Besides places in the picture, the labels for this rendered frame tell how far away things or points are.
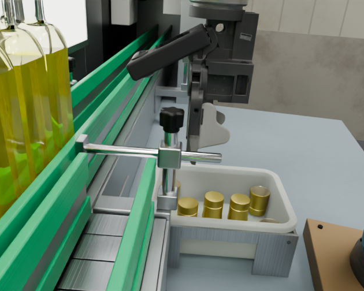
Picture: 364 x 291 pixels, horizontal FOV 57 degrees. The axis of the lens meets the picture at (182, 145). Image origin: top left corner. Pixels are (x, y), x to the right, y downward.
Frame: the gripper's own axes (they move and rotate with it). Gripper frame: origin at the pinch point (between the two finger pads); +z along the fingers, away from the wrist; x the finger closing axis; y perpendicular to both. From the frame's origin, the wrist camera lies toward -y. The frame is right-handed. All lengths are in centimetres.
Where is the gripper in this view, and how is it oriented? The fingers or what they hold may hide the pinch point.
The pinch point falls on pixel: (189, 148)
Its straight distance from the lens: 50.9
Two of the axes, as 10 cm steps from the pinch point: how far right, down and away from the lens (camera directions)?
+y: 10.0, 0.7, 0.2
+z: -0.7, 9.1, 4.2
